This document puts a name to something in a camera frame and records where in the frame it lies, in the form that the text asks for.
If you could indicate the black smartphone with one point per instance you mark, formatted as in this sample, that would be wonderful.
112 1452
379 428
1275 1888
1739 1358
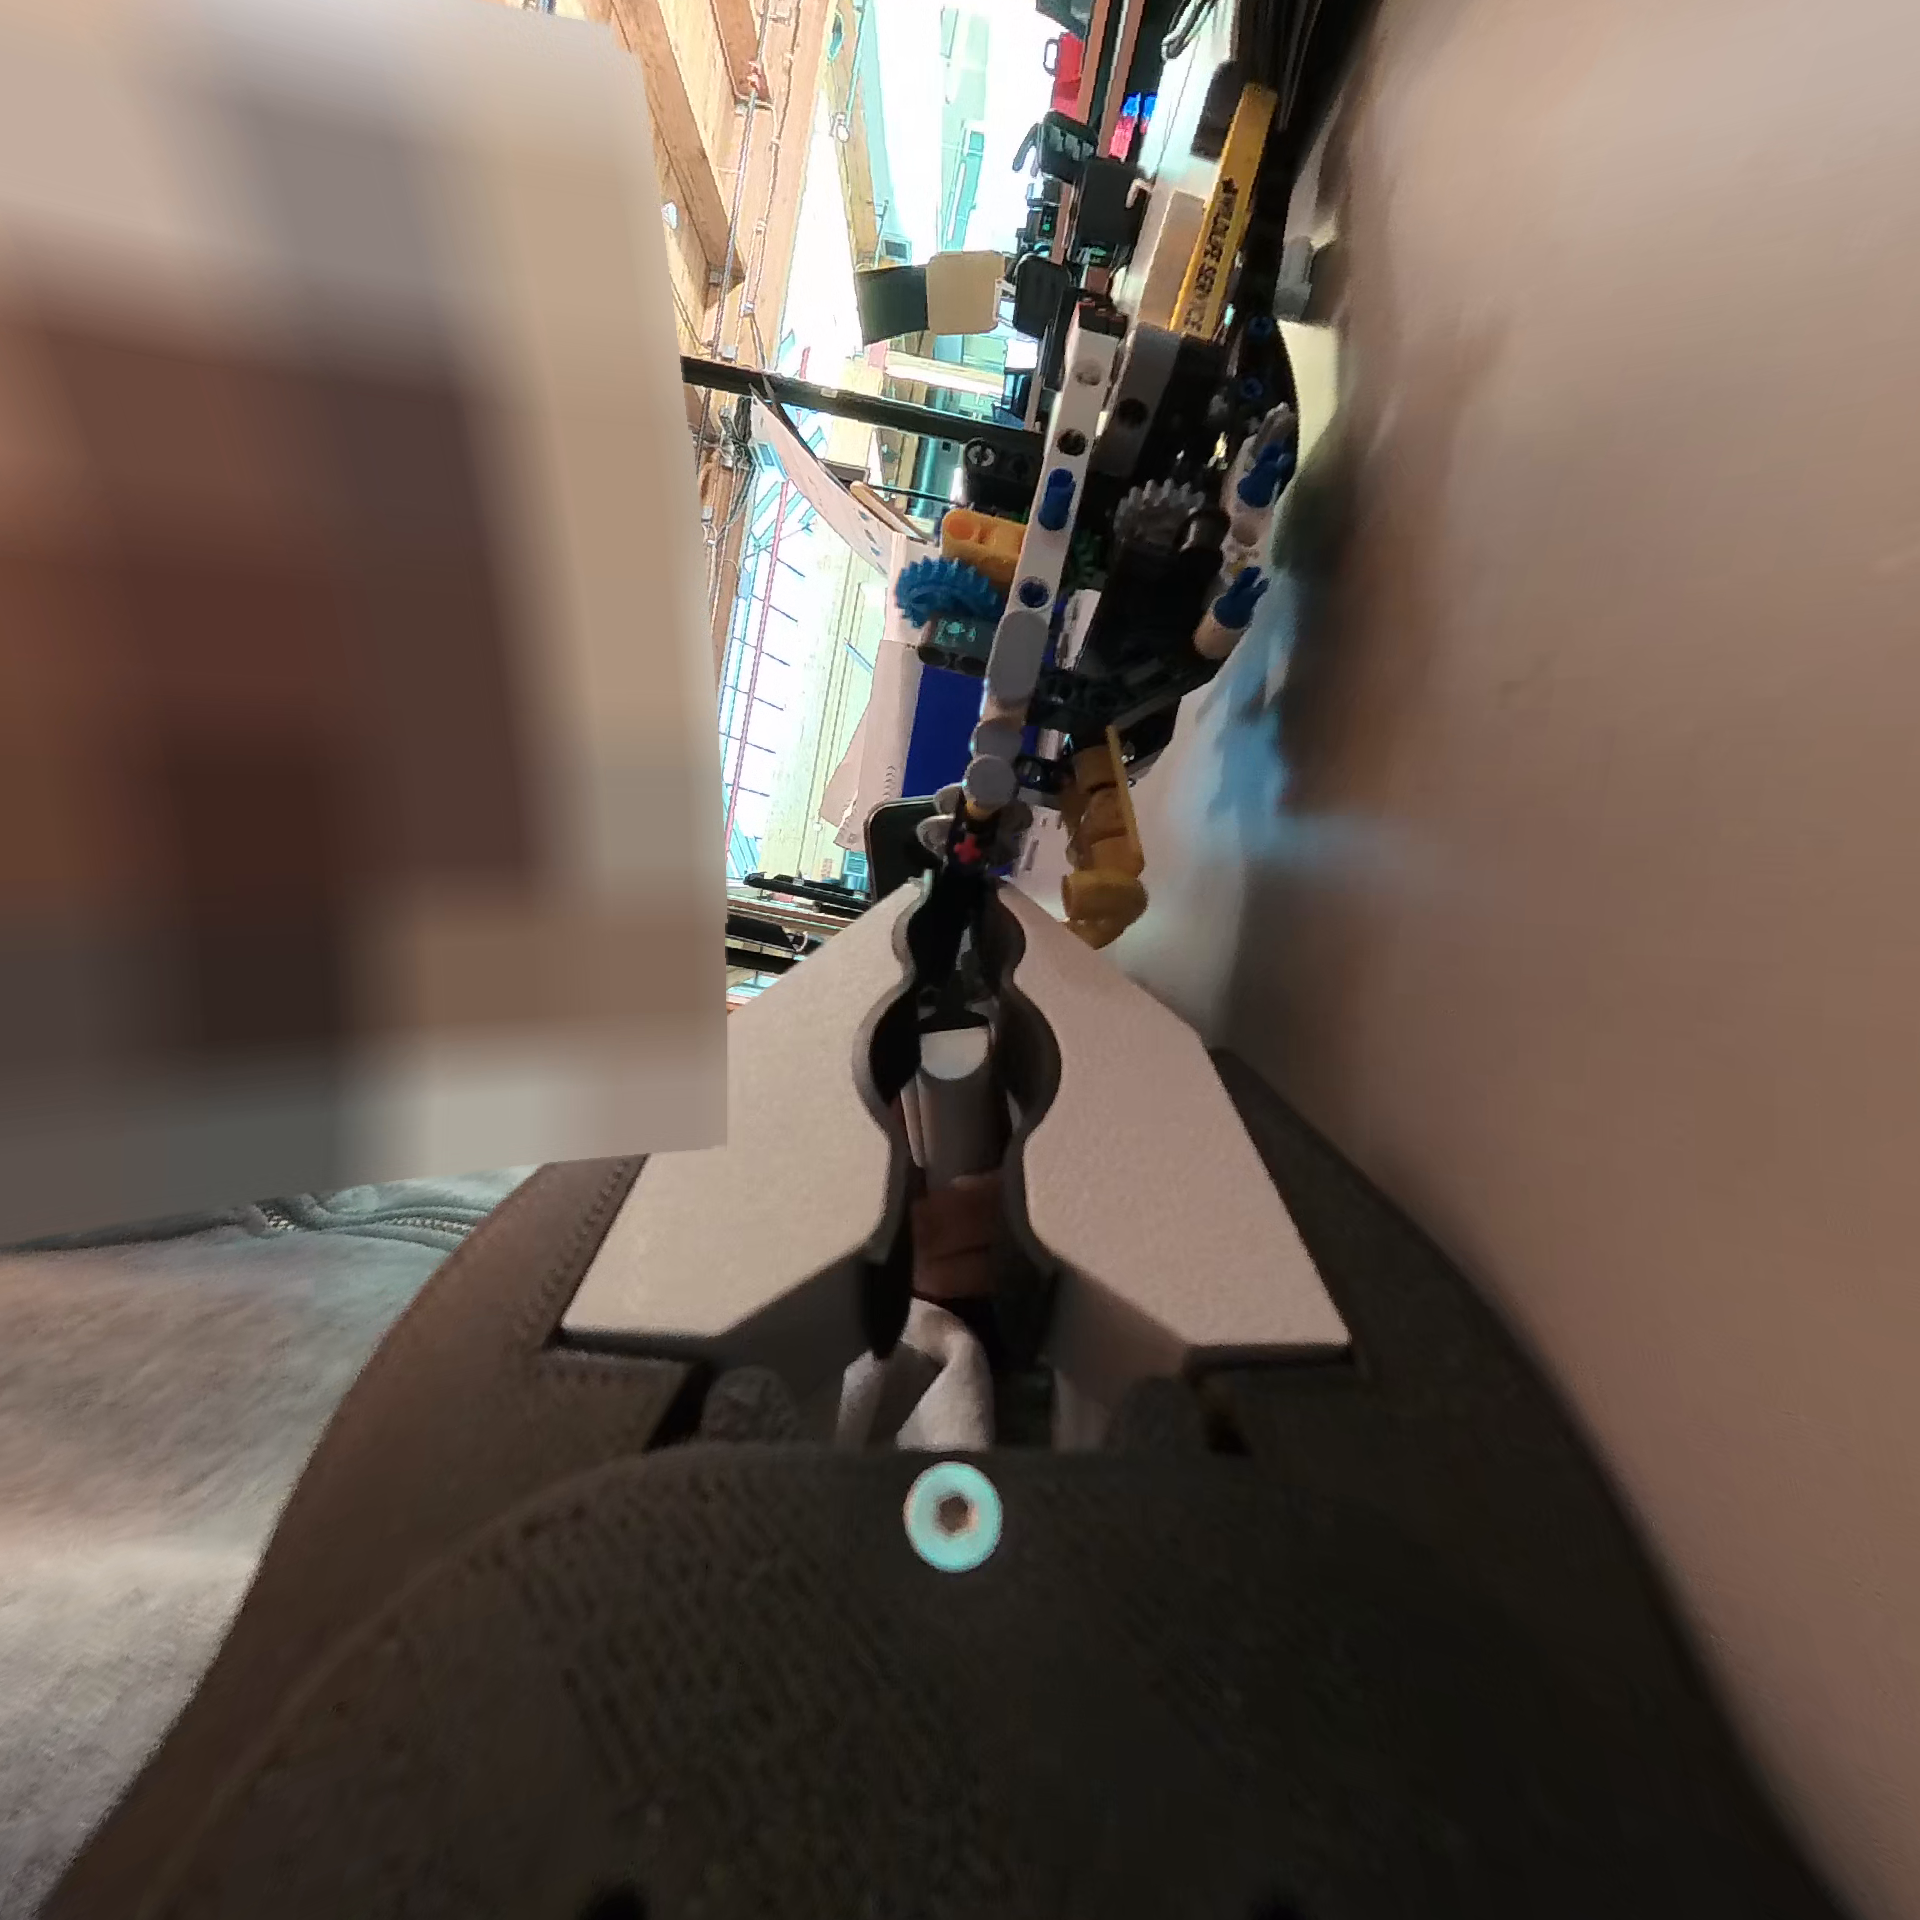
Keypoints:
897 848

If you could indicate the yellow printed strip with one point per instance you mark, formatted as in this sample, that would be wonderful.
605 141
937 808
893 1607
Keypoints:
1227 194

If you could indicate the red box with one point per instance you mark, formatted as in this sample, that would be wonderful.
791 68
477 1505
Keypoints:
1070 68

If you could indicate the cream square panel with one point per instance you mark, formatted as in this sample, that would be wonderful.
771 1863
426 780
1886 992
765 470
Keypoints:
966 294

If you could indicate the pale wooden block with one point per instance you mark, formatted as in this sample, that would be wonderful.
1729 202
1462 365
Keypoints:
1162 255

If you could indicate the grey hooded sweatshirt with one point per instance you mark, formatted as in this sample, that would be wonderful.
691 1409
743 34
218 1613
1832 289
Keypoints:
136 1501

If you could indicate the white cardboard sheet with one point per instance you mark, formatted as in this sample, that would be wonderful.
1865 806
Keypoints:
832 503

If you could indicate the blue box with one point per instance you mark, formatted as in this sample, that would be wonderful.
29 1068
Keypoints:
945 721

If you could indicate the black metal beam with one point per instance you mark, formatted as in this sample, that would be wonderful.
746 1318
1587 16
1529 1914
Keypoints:
839 399

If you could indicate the multicoloured lego technic model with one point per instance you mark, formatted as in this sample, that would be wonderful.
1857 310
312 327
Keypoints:
1154 390

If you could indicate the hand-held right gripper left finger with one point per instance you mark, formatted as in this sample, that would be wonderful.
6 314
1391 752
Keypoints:
750 1184

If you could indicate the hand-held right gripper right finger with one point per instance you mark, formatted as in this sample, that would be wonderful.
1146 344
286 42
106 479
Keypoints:
1171 1184

